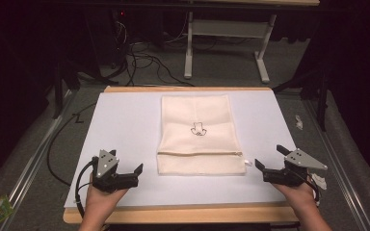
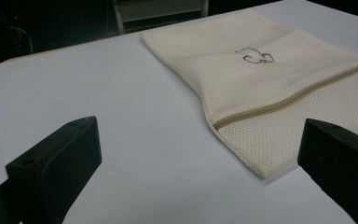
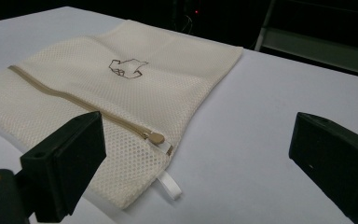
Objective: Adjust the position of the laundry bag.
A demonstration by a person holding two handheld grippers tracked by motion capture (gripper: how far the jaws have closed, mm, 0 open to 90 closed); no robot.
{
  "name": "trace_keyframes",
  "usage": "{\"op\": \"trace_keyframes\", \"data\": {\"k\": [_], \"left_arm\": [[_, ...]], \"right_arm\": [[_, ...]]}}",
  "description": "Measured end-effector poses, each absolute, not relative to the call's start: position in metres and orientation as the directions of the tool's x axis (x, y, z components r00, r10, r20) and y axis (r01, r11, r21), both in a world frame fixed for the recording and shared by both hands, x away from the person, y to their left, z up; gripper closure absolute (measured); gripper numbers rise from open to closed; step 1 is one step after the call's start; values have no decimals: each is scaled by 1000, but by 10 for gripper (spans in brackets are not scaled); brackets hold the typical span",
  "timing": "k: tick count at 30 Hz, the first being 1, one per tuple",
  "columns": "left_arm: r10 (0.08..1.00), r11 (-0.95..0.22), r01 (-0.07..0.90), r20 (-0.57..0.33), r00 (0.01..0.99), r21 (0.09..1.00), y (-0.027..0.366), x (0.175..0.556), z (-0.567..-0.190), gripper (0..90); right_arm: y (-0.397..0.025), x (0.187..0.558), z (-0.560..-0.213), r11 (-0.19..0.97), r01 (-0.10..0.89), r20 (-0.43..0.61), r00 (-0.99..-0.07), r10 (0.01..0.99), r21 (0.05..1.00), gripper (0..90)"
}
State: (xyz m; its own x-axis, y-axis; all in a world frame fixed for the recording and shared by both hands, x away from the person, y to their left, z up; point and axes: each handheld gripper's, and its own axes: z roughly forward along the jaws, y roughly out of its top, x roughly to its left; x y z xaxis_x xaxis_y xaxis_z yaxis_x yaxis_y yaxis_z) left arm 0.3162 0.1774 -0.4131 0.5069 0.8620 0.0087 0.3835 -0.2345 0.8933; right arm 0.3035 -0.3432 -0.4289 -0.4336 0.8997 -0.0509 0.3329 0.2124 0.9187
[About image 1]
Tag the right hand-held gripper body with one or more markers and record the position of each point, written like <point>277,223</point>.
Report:
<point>289,171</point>

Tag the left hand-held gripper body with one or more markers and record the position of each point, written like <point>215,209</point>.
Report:
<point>104,165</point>

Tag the cream zippered cloth bag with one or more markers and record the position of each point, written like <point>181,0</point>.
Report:
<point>199,141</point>

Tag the person's right hand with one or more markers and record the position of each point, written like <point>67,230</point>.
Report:
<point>297,195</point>

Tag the person's left hand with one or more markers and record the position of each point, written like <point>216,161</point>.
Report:
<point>101,200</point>

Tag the white sheet mat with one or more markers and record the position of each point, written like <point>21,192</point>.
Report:
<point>131,128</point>

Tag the small crumpled white scrap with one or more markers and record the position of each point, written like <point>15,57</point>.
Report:
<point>299,122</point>

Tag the white paper scrap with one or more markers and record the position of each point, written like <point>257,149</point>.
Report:
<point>320,181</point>

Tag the black metal stand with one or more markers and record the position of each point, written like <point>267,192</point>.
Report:
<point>321,96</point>
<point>61,86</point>

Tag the silver metal floor rail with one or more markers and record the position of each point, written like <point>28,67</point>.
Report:
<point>35,160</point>
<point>337,166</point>

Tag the white metal desk frame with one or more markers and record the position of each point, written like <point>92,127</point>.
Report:
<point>228,29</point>

